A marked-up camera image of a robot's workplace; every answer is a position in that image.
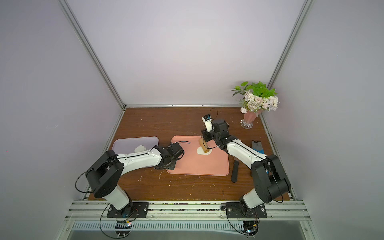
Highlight purple silicone mat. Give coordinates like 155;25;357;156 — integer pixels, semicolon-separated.
112;137;159;154

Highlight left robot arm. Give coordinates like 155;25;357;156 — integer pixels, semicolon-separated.
85;143;185;212

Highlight pink glass vase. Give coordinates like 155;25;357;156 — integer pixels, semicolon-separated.
241;110;263;130

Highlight wooden rolling pin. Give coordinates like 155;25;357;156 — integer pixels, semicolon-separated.
199;138;209;149

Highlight blue work glove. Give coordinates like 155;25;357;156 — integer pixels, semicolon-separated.
252;141;265;154

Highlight large dough ball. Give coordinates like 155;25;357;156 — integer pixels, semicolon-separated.
135;145;147;153

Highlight pink silicone mat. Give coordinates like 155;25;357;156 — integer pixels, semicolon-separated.
167;136;230;176

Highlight artificial flower bouquet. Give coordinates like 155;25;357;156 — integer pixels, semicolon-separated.
232;82;279;114

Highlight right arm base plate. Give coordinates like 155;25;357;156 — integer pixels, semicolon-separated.
221;202;268;219

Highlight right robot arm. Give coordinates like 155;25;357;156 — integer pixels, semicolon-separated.
202;115;292;209

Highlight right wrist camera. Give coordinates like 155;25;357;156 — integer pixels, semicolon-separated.
202;114;213;132

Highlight small dough piece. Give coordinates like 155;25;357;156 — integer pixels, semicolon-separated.
197;147;212;156

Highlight black handled metal scraper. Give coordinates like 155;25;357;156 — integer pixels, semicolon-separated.
231;160;240;183

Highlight aluminium frame rail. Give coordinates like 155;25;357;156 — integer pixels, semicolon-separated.
65;201;311;221

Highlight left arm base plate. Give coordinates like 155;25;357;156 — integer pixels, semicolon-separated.
107;202;149;219

